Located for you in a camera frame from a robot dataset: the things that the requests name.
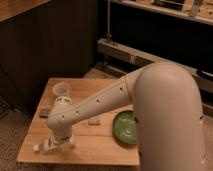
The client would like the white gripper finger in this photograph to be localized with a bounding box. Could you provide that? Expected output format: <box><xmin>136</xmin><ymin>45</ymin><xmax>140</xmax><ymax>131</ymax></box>
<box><xmin>64</xmin><ymin>140</ymin><xmax>74</xmax><ymax>148</ymax></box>

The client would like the green ceramic bowl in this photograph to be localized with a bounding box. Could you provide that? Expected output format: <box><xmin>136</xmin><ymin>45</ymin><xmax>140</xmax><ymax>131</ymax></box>
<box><xmin>112</xmin><ymin>110</ymin><xmax>136</xmax><ymax>145</ymax></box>

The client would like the wooden table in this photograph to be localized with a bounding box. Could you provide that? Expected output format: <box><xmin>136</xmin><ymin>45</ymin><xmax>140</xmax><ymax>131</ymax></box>
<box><xmin>17</xmin><ymin>78</ymin><xmax>139</xmax><ymax>166</ymax></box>

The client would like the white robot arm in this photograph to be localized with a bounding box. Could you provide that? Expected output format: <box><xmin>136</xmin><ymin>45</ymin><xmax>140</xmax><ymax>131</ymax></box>
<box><xmin>47</xmin><ymin>62</ymin><xmax>206</xmax><ymax>171</ymax></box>

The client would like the grey metal shelf rail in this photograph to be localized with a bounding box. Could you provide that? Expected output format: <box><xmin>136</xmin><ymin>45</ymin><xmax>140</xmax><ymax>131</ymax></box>
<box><xmin>97</xmin><ymin>37</ymin><xmax>213</xmax><ymax>118</ymax></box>

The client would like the dark grey sponge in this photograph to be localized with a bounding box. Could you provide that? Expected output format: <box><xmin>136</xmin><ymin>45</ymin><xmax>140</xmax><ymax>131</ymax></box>
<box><xmin>39</xmin><ymin>108</ymin><xmax>50</xmax><ymax>118</ymax></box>

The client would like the small white rectangular block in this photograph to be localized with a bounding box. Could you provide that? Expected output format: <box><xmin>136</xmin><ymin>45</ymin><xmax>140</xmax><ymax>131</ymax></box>
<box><xmin>88</xmin><ymin>117</ymin><xmax>100</xmax><ymax>125</ymax></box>

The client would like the upper wooden shelf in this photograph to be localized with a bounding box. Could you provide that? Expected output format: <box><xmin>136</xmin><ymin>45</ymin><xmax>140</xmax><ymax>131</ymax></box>
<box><xmin>112</xmin><ymin>0</ymin><xmax>213</xmax><ymax>26</ymax></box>

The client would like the white plastic cup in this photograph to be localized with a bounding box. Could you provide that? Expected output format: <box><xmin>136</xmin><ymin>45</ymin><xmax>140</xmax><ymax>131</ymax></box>
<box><xmin>52</xmin><ymin>82</ymin><xmax>70</xmax><ymax>97</ymax></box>

